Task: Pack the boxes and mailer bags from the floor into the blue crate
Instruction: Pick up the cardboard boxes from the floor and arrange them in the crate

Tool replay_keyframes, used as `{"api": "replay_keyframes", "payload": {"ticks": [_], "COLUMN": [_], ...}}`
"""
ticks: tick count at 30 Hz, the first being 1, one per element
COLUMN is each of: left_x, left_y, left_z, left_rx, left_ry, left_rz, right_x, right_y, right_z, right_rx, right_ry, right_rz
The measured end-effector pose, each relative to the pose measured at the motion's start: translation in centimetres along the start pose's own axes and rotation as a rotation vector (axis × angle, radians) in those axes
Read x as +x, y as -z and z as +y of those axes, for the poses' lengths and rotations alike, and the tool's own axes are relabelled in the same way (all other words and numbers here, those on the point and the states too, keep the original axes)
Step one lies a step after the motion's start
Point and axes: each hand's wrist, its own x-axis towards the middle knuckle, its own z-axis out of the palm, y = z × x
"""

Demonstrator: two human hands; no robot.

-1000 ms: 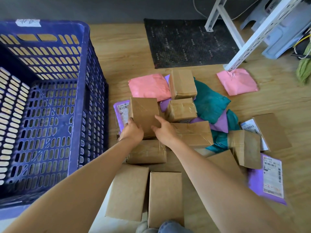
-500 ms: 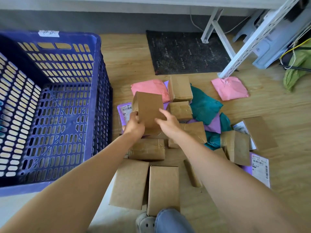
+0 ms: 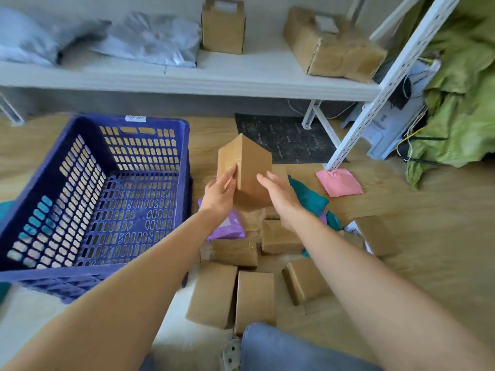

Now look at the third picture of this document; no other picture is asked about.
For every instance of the person's left hand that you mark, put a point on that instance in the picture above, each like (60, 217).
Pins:
(216, 198)

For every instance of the person's right hand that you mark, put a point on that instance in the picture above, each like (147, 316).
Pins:
(284, 200)

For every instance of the person's left thumb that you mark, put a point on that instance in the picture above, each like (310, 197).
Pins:
(231, 186)

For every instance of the person's right thumb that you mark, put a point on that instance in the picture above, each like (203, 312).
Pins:
(264, 182)

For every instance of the tall taped brown carton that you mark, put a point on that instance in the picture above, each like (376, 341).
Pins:
(247, 169)

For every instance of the person's right forearm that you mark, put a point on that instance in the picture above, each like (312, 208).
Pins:
(379, 301)

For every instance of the person's left forearm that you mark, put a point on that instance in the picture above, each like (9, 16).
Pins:
(116, 297)

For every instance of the purple mailer bag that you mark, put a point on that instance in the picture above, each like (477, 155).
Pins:
(231, 227)

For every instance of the teal mailer bag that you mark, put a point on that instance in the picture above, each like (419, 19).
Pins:
(309, 198)
(6, 212)

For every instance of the dark grey floor mat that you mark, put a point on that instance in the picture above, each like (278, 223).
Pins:
(286, 137)

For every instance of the pink mailer bag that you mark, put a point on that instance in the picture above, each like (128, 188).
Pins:
(339, 182)

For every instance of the white metal shelf rack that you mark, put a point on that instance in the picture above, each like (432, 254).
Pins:
(232, 79)

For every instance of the pile of brown cardboard boxes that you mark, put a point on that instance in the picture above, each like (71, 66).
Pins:
(253, 297)

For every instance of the white label sticker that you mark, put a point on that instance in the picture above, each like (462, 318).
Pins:
(135, 118)

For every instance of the blue plastic slotted crate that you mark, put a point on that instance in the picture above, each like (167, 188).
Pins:
(116, 212)

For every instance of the white plastic object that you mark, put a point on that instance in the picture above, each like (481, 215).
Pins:
(390, 119)

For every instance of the large taped cardboard parcel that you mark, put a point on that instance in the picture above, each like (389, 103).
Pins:
(332, 48)

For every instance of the grey mailer bag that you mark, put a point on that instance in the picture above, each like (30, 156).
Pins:
(23, 36)
(151, 38)

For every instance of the person's blue jeans leg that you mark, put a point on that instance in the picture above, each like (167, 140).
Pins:
(286, 351)

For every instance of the white perforated clog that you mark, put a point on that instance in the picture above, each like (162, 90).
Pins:
(231, 357)

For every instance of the white fluffy rug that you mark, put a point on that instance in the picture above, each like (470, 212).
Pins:
(185, 351)

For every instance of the green cloth sack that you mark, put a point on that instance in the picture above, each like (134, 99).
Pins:
(464, 92)

